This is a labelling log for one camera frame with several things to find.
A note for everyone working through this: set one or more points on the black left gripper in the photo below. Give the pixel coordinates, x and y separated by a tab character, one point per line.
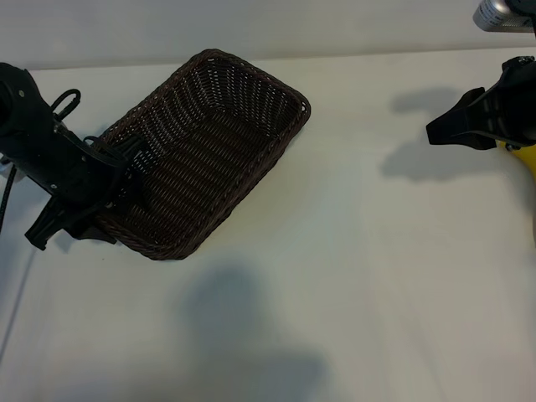
75	176

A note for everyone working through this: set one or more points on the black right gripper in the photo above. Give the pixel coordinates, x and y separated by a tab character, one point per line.
517	109

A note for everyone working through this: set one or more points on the yellow banana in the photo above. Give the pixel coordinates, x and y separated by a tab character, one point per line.
528	157

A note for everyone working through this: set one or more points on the dark brown wicker basket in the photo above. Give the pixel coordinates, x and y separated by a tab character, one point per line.
209	167

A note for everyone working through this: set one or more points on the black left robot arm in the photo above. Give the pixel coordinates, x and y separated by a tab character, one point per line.
21	117

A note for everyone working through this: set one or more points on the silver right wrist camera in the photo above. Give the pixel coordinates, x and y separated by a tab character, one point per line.
492	17

